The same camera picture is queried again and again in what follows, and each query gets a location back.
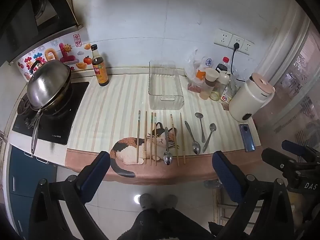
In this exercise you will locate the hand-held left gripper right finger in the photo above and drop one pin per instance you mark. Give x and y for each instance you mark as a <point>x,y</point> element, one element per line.
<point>227,177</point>

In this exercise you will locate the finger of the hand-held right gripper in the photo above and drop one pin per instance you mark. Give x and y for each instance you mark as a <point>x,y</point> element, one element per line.
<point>293,147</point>
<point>277,158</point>

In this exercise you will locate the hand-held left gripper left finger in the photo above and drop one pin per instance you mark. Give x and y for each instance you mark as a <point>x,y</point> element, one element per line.
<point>97,170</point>

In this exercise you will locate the metal spoon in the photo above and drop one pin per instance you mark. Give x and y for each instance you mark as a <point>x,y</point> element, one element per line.
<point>199,115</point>
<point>196,148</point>
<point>212,127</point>
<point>168,158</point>

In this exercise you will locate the set of wooden chopsticks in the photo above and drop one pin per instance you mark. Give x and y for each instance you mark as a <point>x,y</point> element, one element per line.
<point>138,135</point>

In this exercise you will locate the clear plastic bin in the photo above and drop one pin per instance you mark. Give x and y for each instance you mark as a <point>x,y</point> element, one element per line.
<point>165,102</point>

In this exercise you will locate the metal stool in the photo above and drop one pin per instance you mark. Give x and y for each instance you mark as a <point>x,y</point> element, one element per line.
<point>220,205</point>

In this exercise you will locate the blue smartphone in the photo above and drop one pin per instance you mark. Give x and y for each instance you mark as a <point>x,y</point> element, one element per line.
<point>247,137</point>

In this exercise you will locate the black gas stove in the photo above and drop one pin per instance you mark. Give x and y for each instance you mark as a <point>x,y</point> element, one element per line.
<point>62,127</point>

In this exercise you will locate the person's left grey shoe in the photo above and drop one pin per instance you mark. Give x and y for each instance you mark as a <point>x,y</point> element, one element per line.
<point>146,201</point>

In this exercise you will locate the person's grey shoe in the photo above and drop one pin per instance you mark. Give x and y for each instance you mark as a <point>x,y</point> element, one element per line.
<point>168,201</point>
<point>146,201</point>

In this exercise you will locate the person's right grey shoe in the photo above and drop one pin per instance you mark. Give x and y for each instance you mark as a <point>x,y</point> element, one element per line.
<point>168,201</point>

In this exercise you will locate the white electric kettle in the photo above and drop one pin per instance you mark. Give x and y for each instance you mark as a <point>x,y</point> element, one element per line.
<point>246,100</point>

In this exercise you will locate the striped cat print mat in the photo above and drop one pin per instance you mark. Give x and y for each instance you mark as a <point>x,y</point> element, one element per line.
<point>112,105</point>

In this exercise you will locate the window with patterned film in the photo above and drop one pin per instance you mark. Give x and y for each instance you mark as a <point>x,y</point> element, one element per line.
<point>295,75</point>

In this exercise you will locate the blue cabinet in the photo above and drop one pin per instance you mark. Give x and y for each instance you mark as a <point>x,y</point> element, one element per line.
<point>25,180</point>

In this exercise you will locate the steel wok with lid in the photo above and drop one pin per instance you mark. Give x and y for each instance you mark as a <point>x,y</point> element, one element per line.
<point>58,105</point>

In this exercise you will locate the small red white carton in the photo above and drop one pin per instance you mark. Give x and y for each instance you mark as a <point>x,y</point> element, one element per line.
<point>226,98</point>

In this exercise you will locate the person's legs in dark pants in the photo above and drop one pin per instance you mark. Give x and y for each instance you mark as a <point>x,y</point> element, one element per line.
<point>160,225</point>

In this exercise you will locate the white cap clear bottle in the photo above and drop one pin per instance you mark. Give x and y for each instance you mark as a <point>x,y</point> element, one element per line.
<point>221,86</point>

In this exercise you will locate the steel wok lid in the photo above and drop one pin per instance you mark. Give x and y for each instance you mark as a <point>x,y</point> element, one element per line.
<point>47,85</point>

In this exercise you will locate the dark soy sauce bottle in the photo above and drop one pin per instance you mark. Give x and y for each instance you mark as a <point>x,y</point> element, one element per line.
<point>100,71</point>

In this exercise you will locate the orange label plastic bottle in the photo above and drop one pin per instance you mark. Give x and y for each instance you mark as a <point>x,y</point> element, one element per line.
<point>201,74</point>

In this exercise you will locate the red cap dark bottle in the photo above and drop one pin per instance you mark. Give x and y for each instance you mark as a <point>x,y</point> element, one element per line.
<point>223,66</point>

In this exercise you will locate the clear plastic bag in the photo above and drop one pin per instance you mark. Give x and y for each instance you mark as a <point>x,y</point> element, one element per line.
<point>191,66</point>

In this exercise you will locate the black range hood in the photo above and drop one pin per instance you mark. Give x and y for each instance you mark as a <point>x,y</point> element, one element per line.
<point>25,17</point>

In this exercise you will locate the white wall outlet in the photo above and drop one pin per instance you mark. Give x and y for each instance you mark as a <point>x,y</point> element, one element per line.
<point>238,41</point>
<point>248,47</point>
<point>222,37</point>

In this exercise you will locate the colourful wall sticker sheet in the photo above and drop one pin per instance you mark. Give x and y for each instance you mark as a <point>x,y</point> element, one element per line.
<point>63,52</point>

